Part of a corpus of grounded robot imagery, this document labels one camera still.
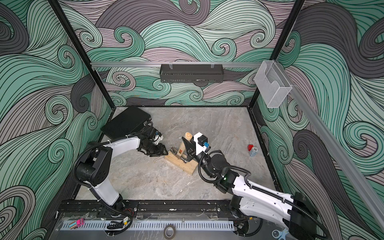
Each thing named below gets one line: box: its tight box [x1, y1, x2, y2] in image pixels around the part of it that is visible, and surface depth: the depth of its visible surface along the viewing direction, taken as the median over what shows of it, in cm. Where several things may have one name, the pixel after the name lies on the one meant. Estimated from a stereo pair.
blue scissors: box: [271, 228, 289, 240], surface depth 68 cm
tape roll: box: [163, 225, 176, 240], surface depth 67 cm
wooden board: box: [164, 151, 199, 176], surface depth 87 cm
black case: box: [100, 105, 152, 139], surface depth 111 cm
